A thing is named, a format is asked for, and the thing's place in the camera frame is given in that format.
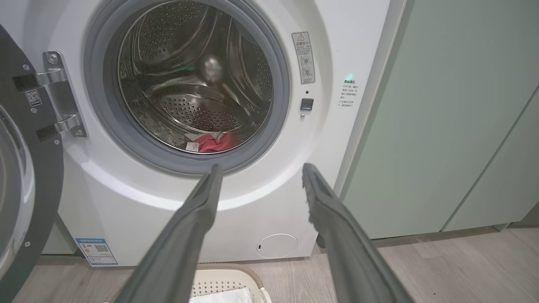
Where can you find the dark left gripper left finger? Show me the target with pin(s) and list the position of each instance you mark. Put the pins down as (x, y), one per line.
(181, 252)

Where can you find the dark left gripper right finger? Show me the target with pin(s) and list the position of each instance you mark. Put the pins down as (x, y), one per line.
(349, 252)

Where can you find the red white garment with tag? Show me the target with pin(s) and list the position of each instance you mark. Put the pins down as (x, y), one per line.
(219, 144)

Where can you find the washing machine door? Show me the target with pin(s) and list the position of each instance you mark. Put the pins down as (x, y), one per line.
(40, 176)

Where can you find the white front-load washing machine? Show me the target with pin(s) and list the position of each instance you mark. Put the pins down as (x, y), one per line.
(126, 202)

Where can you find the black square door lock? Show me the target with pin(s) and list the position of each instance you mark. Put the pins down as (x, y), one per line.
(307, 104)

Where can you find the perforated steel washer drum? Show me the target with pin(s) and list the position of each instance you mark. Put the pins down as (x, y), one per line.
(168, 63)

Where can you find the metal washer door hinge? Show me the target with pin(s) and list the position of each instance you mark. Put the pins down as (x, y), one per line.
(63, 97)

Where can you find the beige perforated laundry basket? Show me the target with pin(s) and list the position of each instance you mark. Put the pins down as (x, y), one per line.
(219, 277)

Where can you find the white sheet in basket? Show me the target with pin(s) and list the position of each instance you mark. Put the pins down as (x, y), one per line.
(227, 296)

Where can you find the round white filter cover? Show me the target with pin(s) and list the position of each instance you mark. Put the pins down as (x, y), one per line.
(277, 246)

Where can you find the blue energy label sticker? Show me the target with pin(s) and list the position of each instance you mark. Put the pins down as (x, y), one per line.
(97, 251)

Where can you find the pale green cabinet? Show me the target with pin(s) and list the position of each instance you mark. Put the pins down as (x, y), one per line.
(442, 105)
(59, 240)

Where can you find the grey warning sticker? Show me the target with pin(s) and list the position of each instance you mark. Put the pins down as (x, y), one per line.
(303, 57)

